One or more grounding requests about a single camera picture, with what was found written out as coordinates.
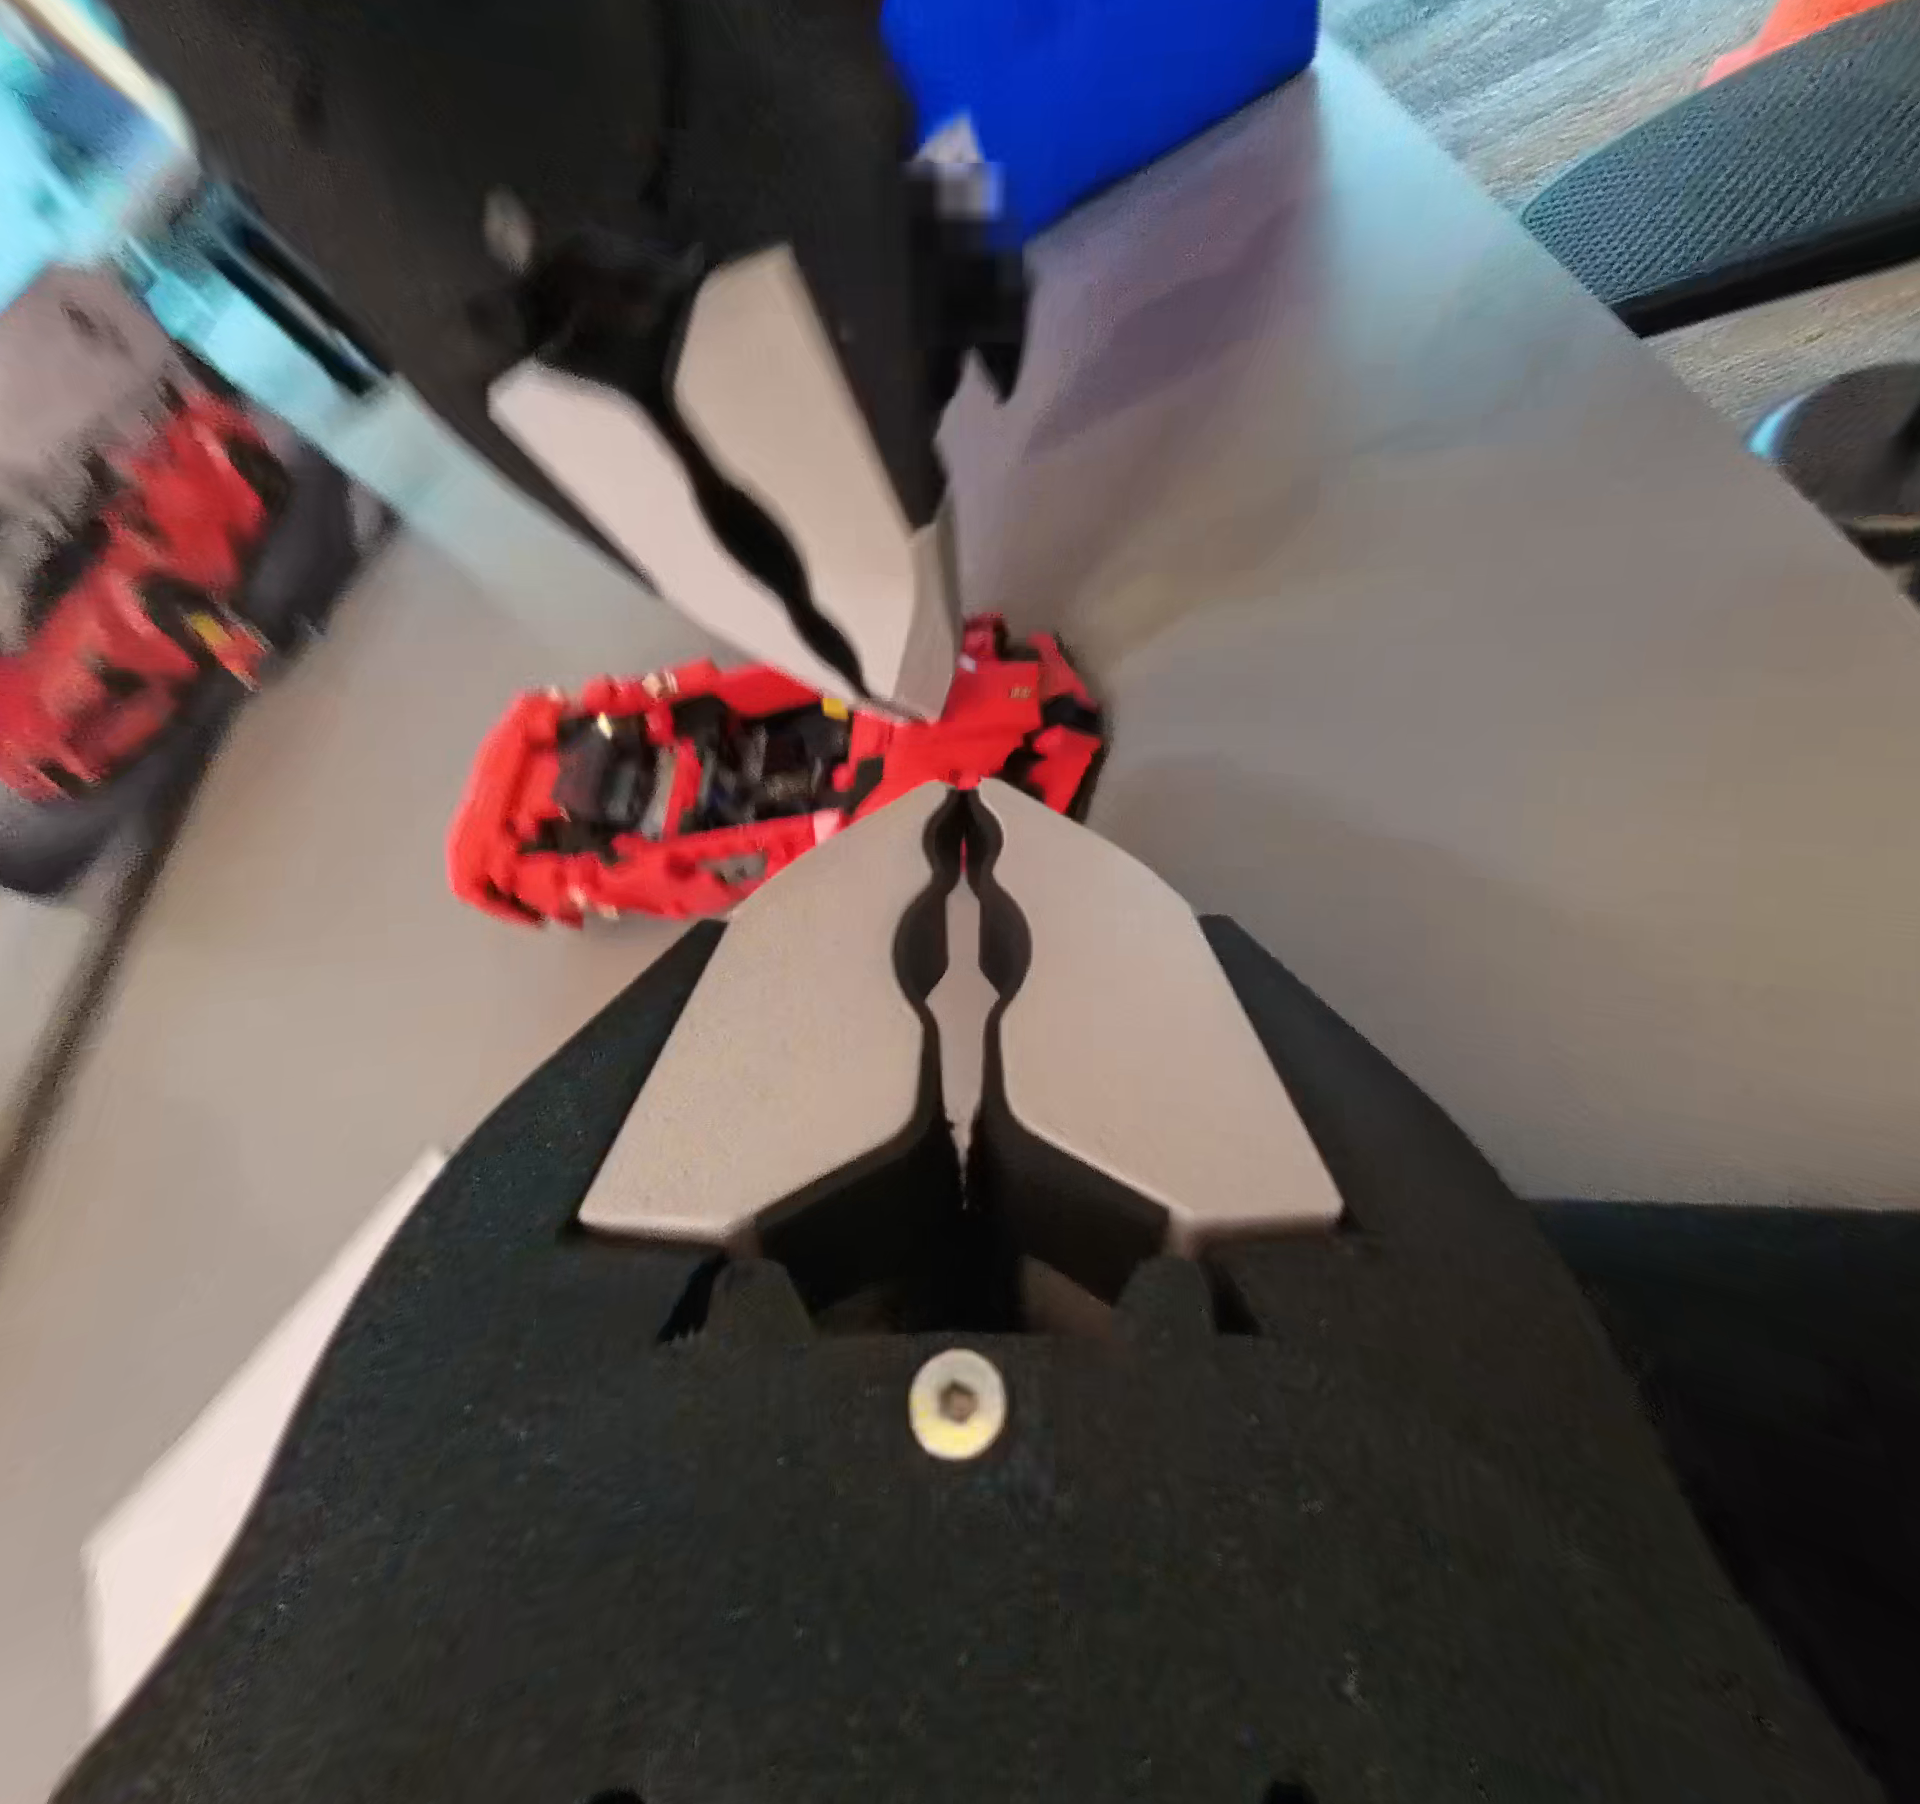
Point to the red lego car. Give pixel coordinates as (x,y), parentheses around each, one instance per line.
(990,738)

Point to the black mesh office chair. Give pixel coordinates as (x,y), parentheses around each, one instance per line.
(1739,169)

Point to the person's black clothing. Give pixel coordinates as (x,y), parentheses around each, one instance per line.
(1771,1459)

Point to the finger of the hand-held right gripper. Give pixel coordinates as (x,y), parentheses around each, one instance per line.
(795,424)
(630,485)

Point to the blue plastic bin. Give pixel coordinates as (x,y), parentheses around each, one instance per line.
(1111,20)

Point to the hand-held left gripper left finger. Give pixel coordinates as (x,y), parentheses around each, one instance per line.
(779,1055)

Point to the dark lego box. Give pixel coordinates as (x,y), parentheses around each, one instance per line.
(164,589)

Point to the lego instruction booklet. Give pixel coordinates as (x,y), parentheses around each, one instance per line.
(224,1459)

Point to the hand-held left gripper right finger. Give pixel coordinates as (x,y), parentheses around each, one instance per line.
(1139,1055)

